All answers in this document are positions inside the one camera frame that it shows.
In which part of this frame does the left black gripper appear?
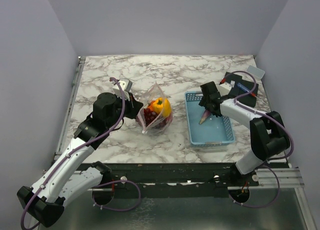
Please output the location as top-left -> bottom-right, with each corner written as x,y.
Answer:
107,91 -> 144,128

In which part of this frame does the small purple eggplant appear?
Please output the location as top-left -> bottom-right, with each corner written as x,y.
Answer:
199,110 -> 212,125

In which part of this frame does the orange mini pumpkin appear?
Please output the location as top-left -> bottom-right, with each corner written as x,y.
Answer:
147,101 -> 155,112

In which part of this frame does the red grape bunch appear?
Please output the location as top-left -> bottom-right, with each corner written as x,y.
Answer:
143,108 -> 173,129

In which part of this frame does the clear pink zip bag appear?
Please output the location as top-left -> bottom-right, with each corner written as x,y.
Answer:
136,83 -> 173,135

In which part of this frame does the yellow bell pepper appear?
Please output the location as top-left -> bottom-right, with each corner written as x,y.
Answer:
153,98 -> 172,118

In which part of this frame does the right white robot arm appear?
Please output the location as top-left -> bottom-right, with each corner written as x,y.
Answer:
199,81 -> 294,186

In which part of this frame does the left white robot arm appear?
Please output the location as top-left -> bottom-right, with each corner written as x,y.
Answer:
17,92 -> 143,230

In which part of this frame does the blue red screwdriver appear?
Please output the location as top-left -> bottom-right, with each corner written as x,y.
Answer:
237,82 -> 265,103

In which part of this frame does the light blue plastic basket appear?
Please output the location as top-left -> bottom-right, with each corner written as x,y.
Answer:
184,91 -> 236,148

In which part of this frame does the clear plastic lid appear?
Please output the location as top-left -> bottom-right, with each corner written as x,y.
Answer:
246,65 -> 265,80

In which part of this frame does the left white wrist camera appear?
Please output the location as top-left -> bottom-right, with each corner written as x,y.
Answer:
109,77 -> 133,101

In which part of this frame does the aluminium side rail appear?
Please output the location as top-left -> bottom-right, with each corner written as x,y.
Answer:
53,56 -> 86,160

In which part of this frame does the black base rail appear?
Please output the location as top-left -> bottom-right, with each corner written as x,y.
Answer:
107,163 -> 259,198

